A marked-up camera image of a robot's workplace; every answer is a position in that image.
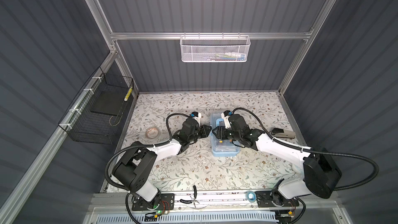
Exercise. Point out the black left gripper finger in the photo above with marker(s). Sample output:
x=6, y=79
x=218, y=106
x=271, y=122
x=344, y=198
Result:
x=206, y=128
x=204, y=134

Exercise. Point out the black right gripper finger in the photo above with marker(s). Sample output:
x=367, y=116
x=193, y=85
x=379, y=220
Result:
x=220, y=137
x=218, y=130

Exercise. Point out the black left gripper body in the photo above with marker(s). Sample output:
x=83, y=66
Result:
x=194, y=138

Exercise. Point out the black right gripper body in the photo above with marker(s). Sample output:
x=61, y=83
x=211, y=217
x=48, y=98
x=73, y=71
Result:
x=235, y=136

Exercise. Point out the light blue plastic tool box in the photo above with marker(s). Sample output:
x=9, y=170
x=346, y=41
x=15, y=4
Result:
x=225, y=153

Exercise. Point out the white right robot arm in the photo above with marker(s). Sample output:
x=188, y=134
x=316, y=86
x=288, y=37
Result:
x=316, y=171

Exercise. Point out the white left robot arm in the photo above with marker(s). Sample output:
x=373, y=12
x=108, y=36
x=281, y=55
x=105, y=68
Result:
x=129, y=169

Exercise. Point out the brown tape roll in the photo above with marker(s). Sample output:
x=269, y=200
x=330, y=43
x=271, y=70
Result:
x=152, y=133

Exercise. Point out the beige black stapler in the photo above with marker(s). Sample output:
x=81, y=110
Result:
x=282, y=133

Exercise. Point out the blue tape roll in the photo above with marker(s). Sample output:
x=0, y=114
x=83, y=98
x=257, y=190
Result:
x=251, y=196

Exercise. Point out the yellow marker in basket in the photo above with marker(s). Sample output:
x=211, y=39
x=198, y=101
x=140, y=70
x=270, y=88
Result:
x=126, y=98

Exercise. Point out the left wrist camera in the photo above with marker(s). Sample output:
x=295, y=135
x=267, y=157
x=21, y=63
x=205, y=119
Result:
x=196, y=116

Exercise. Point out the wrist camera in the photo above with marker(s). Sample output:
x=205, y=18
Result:
x=225, y=116
x=196, y=116

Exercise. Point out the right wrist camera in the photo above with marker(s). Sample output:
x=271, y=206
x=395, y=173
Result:
x=225, y=116

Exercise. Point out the black handled pliers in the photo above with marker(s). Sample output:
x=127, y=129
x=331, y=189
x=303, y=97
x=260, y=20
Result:
x=193, y=198

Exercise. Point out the white wire wall basket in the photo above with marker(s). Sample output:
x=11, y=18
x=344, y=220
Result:
x=214, y=48

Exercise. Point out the black wire wall basket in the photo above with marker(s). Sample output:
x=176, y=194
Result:
x=100, y=111

